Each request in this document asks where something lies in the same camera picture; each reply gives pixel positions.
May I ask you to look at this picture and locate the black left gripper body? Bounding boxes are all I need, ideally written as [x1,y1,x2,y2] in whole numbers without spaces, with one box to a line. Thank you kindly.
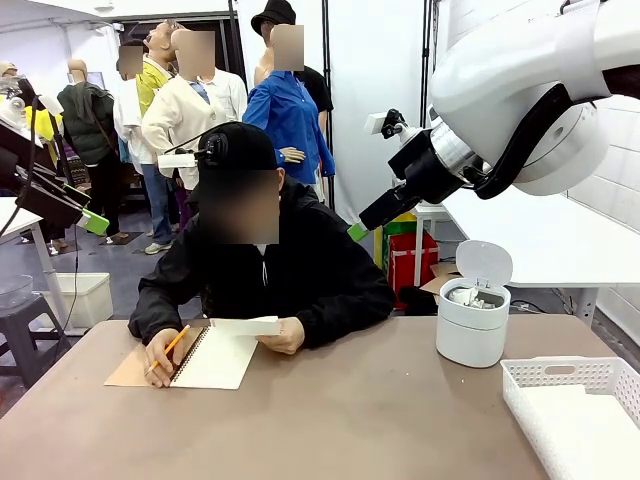
[0,121,57,199]

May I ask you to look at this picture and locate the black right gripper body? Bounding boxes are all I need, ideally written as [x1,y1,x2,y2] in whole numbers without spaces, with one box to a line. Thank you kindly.
[388,130,474,206]

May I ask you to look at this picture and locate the white paper sheet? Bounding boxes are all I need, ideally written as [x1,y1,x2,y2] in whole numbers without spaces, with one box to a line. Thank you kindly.
[209,315,281,338]

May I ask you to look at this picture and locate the yellow pencil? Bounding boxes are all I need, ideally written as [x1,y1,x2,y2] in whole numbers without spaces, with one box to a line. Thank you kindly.
[146,324,192,374]

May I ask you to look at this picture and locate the brown spiral notebook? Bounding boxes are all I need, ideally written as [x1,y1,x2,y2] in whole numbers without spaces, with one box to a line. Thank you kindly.
[103,319,260,391]

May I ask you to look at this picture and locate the person's right forearm black sleeve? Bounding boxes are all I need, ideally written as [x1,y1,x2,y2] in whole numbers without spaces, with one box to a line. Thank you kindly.
[128,279,202,347]

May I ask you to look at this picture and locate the person's left forearm black sleeve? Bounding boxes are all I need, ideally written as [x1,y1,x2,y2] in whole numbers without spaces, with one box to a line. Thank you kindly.
[292,292,396,350]

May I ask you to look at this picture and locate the person's left hand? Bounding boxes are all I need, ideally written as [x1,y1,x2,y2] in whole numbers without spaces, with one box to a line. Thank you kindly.
[257,318,306,357]

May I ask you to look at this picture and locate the person's right hand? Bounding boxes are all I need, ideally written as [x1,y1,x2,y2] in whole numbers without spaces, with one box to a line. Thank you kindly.
[144,328,190,389]

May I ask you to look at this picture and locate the yellow green shopping bag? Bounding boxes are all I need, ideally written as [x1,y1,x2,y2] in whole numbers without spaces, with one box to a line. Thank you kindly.
[374,212,419,281]

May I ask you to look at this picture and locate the white table with leg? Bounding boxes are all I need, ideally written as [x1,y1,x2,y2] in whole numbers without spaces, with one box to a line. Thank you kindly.
[0,196,69,334]

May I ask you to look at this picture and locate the small white side table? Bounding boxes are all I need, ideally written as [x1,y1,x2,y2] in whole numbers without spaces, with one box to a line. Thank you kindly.
[412,202,451,287]

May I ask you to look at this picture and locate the red shopping bag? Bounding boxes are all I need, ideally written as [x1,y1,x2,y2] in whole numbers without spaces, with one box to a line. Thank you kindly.
[388,232,440,310]

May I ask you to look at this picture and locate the mannequin in dark green jacket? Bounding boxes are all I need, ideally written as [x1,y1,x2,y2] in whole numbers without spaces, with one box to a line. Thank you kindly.
[57,58,130,240]

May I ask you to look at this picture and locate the person in black jacket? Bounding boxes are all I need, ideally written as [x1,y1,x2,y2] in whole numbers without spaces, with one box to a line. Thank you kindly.
[128,121,396,351]

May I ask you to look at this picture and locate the clear plastic bowl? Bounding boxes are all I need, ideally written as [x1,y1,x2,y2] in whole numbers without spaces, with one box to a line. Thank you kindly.
[0,273,34,309]

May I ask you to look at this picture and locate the brown cardboard piece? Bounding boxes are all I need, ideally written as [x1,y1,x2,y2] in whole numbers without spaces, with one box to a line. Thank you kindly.
[419,263,464,297]

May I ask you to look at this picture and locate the black bag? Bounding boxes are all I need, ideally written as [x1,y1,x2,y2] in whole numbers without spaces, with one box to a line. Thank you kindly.
[398,285,442,316]

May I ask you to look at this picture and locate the person in white shirt jeans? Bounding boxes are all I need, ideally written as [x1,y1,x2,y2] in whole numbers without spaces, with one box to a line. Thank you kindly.
[112,44,175,256]

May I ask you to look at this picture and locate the white storage box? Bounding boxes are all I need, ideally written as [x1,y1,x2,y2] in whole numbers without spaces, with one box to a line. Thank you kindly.
[39,272,114,330]

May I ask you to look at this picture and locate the white backdrop cloth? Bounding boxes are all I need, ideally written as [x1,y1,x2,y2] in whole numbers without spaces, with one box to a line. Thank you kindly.
[238,0,436,227]

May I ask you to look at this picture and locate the grey plastic stool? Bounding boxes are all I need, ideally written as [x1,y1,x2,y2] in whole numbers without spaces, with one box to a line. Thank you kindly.
[0,292,72,389]

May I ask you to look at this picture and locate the large white table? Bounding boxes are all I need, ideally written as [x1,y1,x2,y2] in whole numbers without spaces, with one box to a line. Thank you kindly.
[439,192,640,326]

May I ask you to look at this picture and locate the mannequin in blue shirt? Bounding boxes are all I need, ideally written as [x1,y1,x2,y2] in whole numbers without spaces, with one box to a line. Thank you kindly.
[242,23,336,204]

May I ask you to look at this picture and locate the mannequin in cream jacket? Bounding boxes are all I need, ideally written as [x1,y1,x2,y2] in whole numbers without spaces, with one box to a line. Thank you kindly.
[141,28,249,191]

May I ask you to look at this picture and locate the mannequin in black t-shirt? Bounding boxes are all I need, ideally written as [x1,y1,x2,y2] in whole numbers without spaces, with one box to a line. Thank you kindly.
[294,64,335,206]

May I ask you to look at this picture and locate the mannequin in yellow jacket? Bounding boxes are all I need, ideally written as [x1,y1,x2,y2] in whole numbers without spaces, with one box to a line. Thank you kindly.
[135,18,182,119]

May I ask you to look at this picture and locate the black cap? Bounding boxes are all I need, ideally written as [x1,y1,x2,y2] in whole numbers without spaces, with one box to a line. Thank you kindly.
[198,121,278,172]

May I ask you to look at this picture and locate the white lidded trash bin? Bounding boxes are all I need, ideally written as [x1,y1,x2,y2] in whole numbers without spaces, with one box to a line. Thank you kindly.
[435,239,515,369]

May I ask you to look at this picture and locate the black stand pole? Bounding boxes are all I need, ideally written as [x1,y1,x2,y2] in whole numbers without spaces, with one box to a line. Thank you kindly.
[322,0,335,209]

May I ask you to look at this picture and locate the white perforated plastic basket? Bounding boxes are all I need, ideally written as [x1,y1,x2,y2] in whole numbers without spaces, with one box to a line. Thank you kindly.
[501,355,640,480]

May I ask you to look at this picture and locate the black bucket hat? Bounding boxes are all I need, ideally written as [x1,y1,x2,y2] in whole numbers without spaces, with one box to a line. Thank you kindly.
[250,0,297,36]

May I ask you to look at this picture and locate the stacked white paper sheets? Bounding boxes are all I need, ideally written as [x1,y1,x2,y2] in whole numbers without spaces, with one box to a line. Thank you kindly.
[514,383,640,480]

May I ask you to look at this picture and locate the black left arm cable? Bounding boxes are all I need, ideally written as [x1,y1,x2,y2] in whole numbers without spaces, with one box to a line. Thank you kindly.
[0,94,42,237]

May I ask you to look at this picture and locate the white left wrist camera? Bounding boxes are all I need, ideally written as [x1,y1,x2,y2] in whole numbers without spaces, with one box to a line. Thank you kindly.
[32,91,76,176]

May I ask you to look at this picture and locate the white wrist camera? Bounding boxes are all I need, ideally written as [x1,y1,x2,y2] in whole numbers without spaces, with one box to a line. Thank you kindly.
[364,107,432,147]
[32,91,76,176]

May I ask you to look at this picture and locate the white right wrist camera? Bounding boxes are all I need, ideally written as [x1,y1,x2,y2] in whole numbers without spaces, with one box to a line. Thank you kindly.
[364,107,432,147]

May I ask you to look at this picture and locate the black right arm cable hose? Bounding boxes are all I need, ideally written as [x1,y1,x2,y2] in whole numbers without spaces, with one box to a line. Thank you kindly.
[472,64,640,201]

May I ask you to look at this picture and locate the white head-mounted camera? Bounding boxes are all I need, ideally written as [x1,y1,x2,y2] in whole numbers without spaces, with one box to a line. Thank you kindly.
[157,121,230,171]

